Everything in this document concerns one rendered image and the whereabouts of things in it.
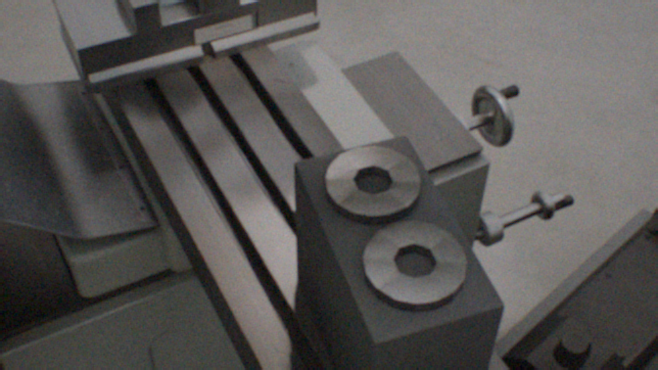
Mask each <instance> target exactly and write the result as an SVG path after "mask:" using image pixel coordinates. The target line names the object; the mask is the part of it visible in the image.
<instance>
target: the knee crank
mask: <svg viewBox="0 0 658 370"><path fill-rule="evenodd" d="M573 203H574V199H573V197H572V196H570V195H566V196H563V195H562V194H561V193H559V192H558V193H556V194H553V195H551V196H550V195H549V194H546V193H545V192H544V191H536V192H535V193H534V194H533V195H532V197H531V203H530V204H528V205H526V206H524V207H521V208H517V209H515V210H513V211H510V212H508V213H506V214H503V215H501V216H497V215H496V214H495V213H494V212H493V211H491V210H486V211H483V212H481V213H480V216H479V222H478V227H477V232H476V236H475V241H478V242H479V243H480V244H481V245H483V246H484V247H489V246H492V245H494V244H496V243H499V242H501V241H502V240H503V237H504V231H503V229H506V228H508V227H510V226H513V225H515V224H518V223H521V222H523V221H526V220H528V218H530V217H533V216H535V215H536V216H537V217H538V218H539V219H540V220H542V221H549V220H551V219H552V217H553V216H554V214H555V212H556V211H558V210H560V209H563V208H566V207H569V206H571V205H572V204H573Z"/></svg>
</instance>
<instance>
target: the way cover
mask: <svg viewBox="0 0 658 370"><path fill-rule="evenodd" d="M71 83H72V85H71ZM76 83H77V84H76ZM5 84H7V86H6V85H5ZM63 84H65V85H63ZM75 84H76V85H75ZM61 85H62V87H61ZM76 86H77V87H76ZM51 87H54V88H51ZM29 88H30V89H29ZM66 88H67V89H68V90H67V89H66ZM76 88H78V89H77V90H76ZM7 90H8V92H7ZM50 90H53V91H50ZM58 90H59V92H58ZM12 91H13V92H14V93H13V92H12ZM61 93H62V94H61ZM14 94H15V95H14ZM84 95H85V97H84ZM42 98H43V99H42ZM80 98H81V99H80ZM30 99H31V100H30ZM41 99H42V100H41ZM67 99H68V100H67ZM88 100H89V101H90V102H88ZM62 101H63V102H62ZM30 102H31V103H30ZM18 103H19V104H18ZM80 103H82V104H80ZM58 104H59V105H58ZM45 106H47V107H45ZM59 106H60V107H59ZM82 106H83V107H82ZM5 108H7V110H6V109H5ZM36 108H39V109H36ZM53 108H55V109H53ZM4 109H5V110H4ZM14 110H16V111H14ZM78 112H81V113H78ZM47 114H48V115H47ZM52 115H53V116H52ZM69 119H70V120H69ZM31 120H32V121H31ZM14 122H15V124H14ZM69 124H71V125H72V126H69ZM103 128H104V130H102V129H103ZM56 129H57V131H56ZM108 129H109V130H110V131H108ZM11 132H12V133H11ZM34 132H36V134H35V133H34ZM85 132H86V133H85ZM21 133H22V134H21ZM58 133H59V135H58ZM62 134H63V135H64V136H63V135H62ZM15 135H16V136H17V137H16V136H15ZM26 135H27V136H29V137H30V138H29V137H27V136H26ZM83 135H84V136H83ZM104 135H105V137H104ZM43 137H45V138H43ZM69 137H70V138H71V139H70V138H69ZM1 138H2V139H3V140H1ZM4 138H6V139H7V140H8V141H7V140H6V139H4ZM36 139H38V140H36ZM21 140H22V141H21ZM54 140H56V141H54ZM60 140H61V141H60ZM23 141H24V142H23ZM38 142H39V143H40V144H39V143H38ZM41 142H42V143H41ZM80 142H81V144H82V146H81V144H80ZM73 143H74V145H73ZM37 144H38V148H37ZM20 145H21V147H23V148H22V149H21V147H20ZM43 146H45V148H43ZM93 148H95V149H93ZM102 148H103V150H101V149H102ZM66 150H67V151H66ZM2 151H3V153H2ZM42 151H43V152H44V153H43V152H42ZM47 153H50V154H47ZM86 153H87V154H86ZM100 153H101V154H100ZM83 154H84V155H83ZM103 157H105V158H104V159H103ZM39 158H40V159H39ZM122 158H123V159H122ZM108 159H110V161H108ZM50 162H52V163H53V164H50ZM28 165H29V166H28ZM55 166H56V167H55ZM78 167H80V168H78ZM46 169H47V170H46ZM38 170H40V171H38ZM77 170H78V171H79V172H82V174H79V172H78V171H77ZM116 171H118V173H116ZM100 173H101V174H100ZM44 174H45V175H46V176H44ZM97 176H98V178H96V177H97ZM16 177H17V179H16ZM34 177H36V179H37V180H36V179H35V178H34ZM69 177H70V178H69ZM89 177H91V178H89ZM83 178H84V179H85V180H86V181H84V179H83ZM24 179H26V180H25V181H24ZM20 180H21V181H20ZM130 180H132V182H130ZM37 181H38V183H41V184H39V185H38V184H37ZM95 182H96V184H95ZM24 184H26V185H24ZM97 184H100V185H97ZM115 184H117V185H115ZM7 185H9V186H7ZM126 186H127V187H126ZM68 187H69V188H70V189H69V188H68ZM8 188H9V189H10V191H8ZM33 188H34V189H36V190H34V189H33ZM115 188H117V189H116V190H115ZM94 190H97V191H94ZM36 191H37V192H36ZM58 191H59V192H58ZM87 193H89V194H87ZM91 193H92V194H91ZM128 194H131V196H130V195H128ZM11 195H12V196H13V197H11ZM54 195H55V197H54ZM65 195H67V196H66V197H65ZM108 195H110V196H108ZM68 196H70V197H68ZM39 198H40V199H41V200H40V199H39ZM62 198H63V199H64V201H63V199H62ZM35 200H36V201H37V202H36V201H35ZM57 200H58V201H57ZM100 200H102V201H100ZM79 201H80V202H79ZM91 202H93V203H92V204H91ZM4 203H5V204H6V205H4ZM29 203H30V204H29ZM0 204H1V206H0V220H2V221H4V222H7V223H11V224H15V225H19V226H22V227H28V228H32V229H36V230H40V231H45V232H50V233H54V234H58V235H63V236H67V237H71V238H75V239H82V240H90V239H97V238H103V237H109V236H115V235H119V234H125V233H130V232H136V231H142V230H148V229H153V228H159V227H160V224H159V222H158V220H157V219H156V217H155V215H154V213H153V211H152V209H151V207H150V205H149V203H148V201H147V199H146V197H145V195H144V193H143V191H142V189H141V187H140V185H139V183H138V180H136V178H135V176H134V175H133V173H132V171H131V169H130V167H129V165H128V163H127V161H126V159H125V157H124V155H123V153H122V151H121V149H120V147H119V145H118V141H117V139H116V137H115V135H114V133H113V132H112V130H111V129H110V127H109V125H108V123H107V122H106V121H105V119H104V117H103V115H102V113H101V111H100V109H99V106H98V104H97V102H96V100H95V98H94V96H93V94H89V93H87V92H86V91H85V89H84V86H83V84H82V82H81V80H72V81H61V82H49V83H38V84H27V85H19V84H14V83H12V82H10V81H8V80H5V79H1V78H0ZM50 205H51V206H50ZM92 205H93V206H94V207H93V206H92ZM144 205H146V206H144ZM32 207H33V208H32ZM35 208H36V209H35ZM52 208H53V209H52ZM20 210H21V211H20ZM56 210H58V211H59V212H57V211H56ZM124 210H125V211H124ZM130 210H131V211H133V212H131V211H130ZM134 210H135V211H134ZM27 211H28V212H27ZM26 214H27V215H28V217H26ZM46 215H47V216H48V218H50V219H47V216H46ZM87 216H89V218H88V217H87ZM92 216H93V218H91V217H92ZM107 216H108V217H107ZM138 216H139V217H140V218H141V219H144V220H141V222H140V219H139V218H138ZM110 217H111V218H110ZM30 218H32V219H30ZM41 218H42V219H43V218H45V219H43V220H41ZM103 218H105V221H104V222H103ZM50 220H51V223H50ZM54 220H56V222H55V221H54ZM123 221H124V222H123ZM63 224H64V225H63Z"/></svg>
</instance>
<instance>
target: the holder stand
mask: <svg viewBox="0 0 658 370"><path fill-rule="evenodd" d="M295 193H296V230H297V266H298V278H299V281H300V283H301V286H302V288H303V291H304V293H305V297H306V300H307V302H308V306H309V308H310V311H311V313H312V316H313V318H314V321H315V323H316V326H317V328H318V331H319V333H320V336H321V338H322V341H323V344H324V346H325V348H326V350H327V353H328V355H329V358H330V360H331V363H333V365H334V368H335V370H489V367H490V363H491V358H492V355H493V351H494V344H495V341H496V337H497V333H498V329H499V325H500V321H501V317H502V313H503V310H504V303H503V302H502V300H501V298H500V296H499V295H498V292H497V290H496V288H495V287H494V284H493V283H492V281H491V279H490V277H489V276H488V274H487V272H486V270H484V269H483V267H482V265H481V263H480V262H479V260H478V258H477V257H476V255H475V253H474V251H473V250H472V248H471V246H470V244H469V243H468V241H467V239H466V237H465V236H464V234H463V232H462V230H461V229H460V227H459V225H458V224H457V222H456V219H455V217H454V216H452V214H451V212H450V210H449V209H448V207H447V204H446V203H445V201H444V199H443V198H442V196H441V194H440V192H439V191H438V189H437V187H436V185H435V184H434V182H433V179H432V177H431V176H430V174H429V172H428V170H427V169H426V167H425V165H424V164H423V162H422V161H421V159H420V158H419V156H418V154H416V152H415V151H414V149H413V147H412V145H411V144H410V142H409V140H408V138H407V136H406V135H401V136H397V137H393V138H389V140H385V141H381V142H376V143H372V144H367V145H363V146H359V147H355V148H351V149H347V150H344V151H340V152H336V153H330V154H326V155H322V156H318V157H314V158H310V159H306V160H302V161H297V162H295Z"/></svg>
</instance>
